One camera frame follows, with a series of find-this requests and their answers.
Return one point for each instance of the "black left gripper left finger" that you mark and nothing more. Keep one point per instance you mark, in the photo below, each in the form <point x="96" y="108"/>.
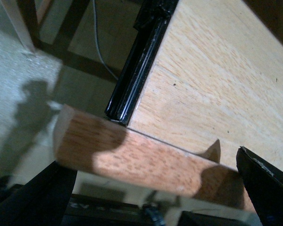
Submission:
<point x="42" y="201"/>

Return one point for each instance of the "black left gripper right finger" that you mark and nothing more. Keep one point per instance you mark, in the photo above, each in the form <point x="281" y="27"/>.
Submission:
<point x="264" y="185"/>

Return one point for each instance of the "wooden pull-out keyboard tray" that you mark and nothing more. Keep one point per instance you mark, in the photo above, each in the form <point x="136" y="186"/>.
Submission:
<point x="216" y="84"/>

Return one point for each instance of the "wooden desk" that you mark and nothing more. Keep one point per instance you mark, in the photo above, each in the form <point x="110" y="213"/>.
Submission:
<point x="27" y="17"/>

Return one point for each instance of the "black left drawer rail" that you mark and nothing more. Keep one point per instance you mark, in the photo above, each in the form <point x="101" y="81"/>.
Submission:
<point x="151" y="24"/>

